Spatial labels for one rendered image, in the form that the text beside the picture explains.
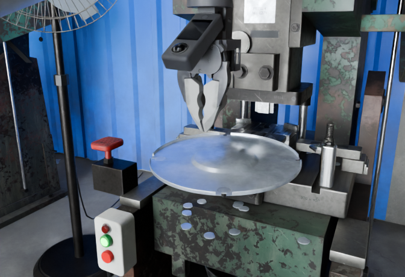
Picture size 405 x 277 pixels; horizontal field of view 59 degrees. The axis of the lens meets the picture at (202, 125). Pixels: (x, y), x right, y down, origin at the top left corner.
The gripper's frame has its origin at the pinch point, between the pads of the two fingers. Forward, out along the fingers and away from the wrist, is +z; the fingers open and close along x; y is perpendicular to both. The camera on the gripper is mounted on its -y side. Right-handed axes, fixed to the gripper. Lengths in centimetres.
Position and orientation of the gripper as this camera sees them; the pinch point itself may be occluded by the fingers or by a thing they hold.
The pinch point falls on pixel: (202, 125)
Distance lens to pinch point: 59.8
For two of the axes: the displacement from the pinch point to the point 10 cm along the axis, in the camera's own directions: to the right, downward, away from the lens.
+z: -0.1, 9.7, 2.6
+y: 4.7, -2.3, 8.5
